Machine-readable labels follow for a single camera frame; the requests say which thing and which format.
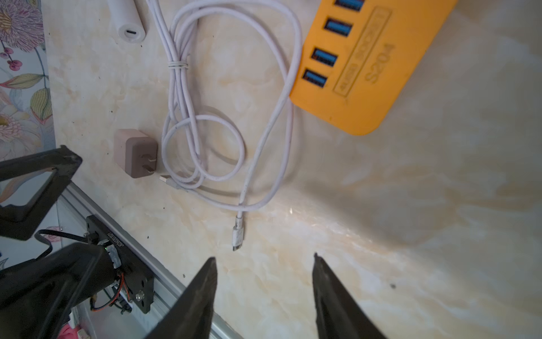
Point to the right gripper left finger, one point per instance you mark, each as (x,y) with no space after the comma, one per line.
(192,314)

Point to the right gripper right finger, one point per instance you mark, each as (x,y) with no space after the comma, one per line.
(337,313)

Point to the white electric toothbrush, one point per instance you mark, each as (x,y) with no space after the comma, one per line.
(126,20)

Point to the orange power strip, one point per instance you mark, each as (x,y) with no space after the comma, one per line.
(358,56)

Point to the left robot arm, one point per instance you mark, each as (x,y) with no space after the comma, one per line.
(37,296)

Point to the aluminium mounting rail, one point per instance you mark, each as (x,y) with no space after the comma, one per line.
(162,306)

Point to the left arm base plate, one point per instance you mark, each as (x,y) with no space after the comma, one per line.
(138,276)

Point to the pink wall charger adapter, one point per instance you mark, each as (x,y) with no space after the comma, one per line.
(135,152)

